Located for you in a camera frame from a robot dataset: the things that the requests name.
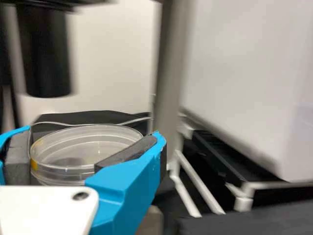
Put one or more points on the petri dish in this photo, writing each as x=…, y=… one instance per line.
x=80, y=151

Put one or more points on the white box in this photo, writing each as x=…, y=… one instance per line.
x=244, y=73

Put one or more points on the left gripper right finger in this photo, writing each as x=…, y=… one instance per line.
x=127, y=186

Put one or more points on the black platform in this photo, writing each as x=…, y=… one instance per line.
x=244, y=225
x=220, y=156

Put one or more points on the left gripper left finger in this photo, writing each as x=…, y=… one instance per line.
x=17, y=156

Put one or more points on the cream microscope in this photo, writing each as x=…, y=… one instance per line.
x=171, y=73

